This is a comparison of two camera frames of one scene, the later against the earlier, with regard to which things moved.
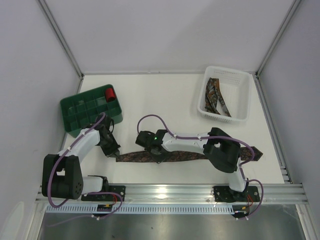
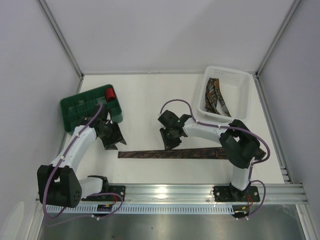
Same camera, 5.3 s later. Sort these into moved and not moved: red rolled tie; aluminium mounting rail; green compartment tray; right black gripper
Moved: right black gripper
Not moved: aluminium mounting rail; green compartment tray; red rolled tie
